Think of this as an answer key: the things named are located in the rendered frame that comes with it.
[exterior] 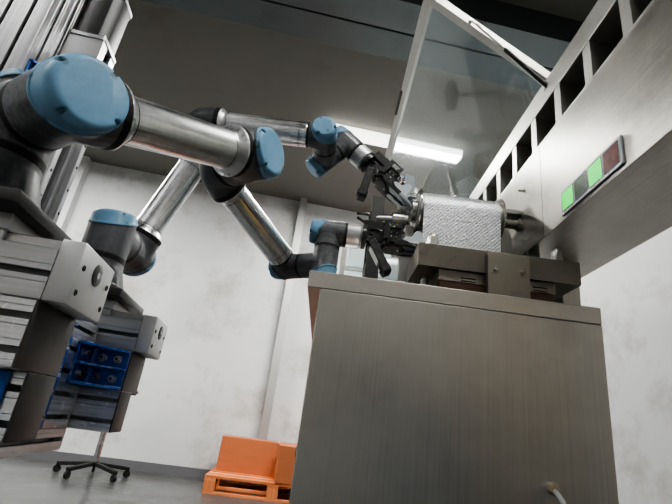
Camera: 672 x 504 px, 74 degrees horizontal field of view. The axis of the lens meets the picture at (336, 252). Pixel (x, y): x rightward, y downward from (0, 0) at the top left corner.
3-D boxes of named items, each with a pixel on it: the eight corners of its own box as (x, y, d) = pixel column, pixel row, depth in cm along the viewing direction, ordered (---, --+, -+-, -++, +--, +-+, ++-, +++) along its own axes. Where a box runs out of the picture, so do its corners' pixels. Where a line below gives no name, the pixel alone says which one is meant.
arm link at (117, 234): (67, 245, 113) (85, 198, 118) (93, 263, 125) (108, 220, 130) (114, 251, 113) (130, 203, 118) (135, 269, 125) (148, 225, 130)
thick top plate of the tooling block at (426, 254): (406, 283, 124) (407, 263, 126) (550, 302, 124) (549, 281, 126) (417, 264, 109) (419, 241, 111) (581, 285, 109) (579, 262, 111)
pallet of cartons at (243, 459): (327, 495, 416) (332, 448, 431) (341, 510, 348) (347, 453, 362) (209, 481, 404) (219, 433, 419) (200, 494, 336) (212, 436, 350)
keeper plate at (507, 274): (485, 296, 107) (485, 254, 111) (527, 302, 107) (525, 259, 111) (488, 293, 104) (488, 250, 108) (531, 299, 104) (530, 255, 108)
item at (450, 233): (419, 274, 130) (423, 217, 136) (500, 285, 129) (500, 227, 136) (420, 273, 129) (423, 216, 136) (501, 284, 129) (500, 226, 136)
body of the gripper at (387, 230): (405, 221, 131) (364, 216, 131) (403, 248, 128) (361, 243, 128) (400, 232, 138) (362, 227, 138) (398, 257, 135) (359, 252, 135)
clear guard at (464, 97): (387, 167, 251) (387, 166, 251) (456, 225, 240) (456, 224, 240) (430, 1, 154) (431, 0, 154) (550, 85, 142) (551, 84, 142)
